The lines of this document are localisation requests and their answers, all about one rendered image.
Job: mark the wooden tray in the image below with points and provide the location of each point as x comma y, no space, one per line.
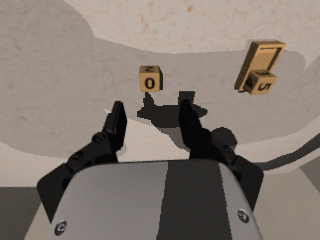
261,55

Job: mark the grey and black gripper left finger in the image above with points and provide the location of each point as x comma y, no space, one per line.
52,186

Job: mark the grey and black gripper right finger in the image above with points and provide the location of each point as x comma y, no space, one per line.
204,146

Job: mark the orange number cube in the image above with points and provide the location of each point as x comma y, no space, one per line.
149,77
259,82

